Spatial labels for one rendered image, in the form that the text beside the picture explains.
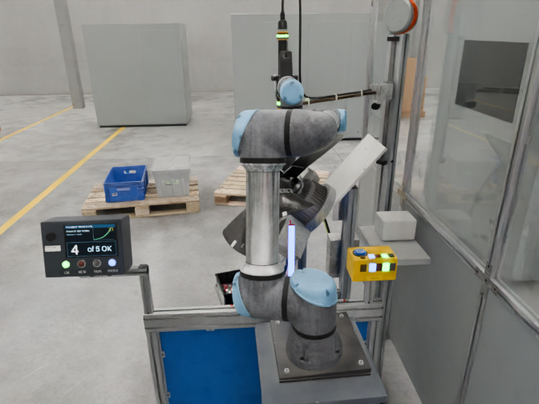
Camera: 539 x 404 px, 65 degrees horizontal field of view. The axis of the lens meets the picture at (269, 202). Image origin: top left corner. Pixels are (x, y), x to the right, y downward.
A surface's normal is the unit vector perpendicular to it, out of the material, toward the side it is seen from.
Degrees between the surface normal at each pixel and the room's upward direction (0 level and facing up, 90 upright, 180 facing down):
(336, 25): 90
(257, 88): 90
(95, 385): 1
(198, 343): 90
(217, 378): 90
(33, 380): 0
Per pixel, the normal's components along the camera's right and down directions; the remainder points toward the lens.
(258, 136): -0.22, 0.13
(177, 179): 0.18, 0.46
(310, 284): 0.08, -0.91
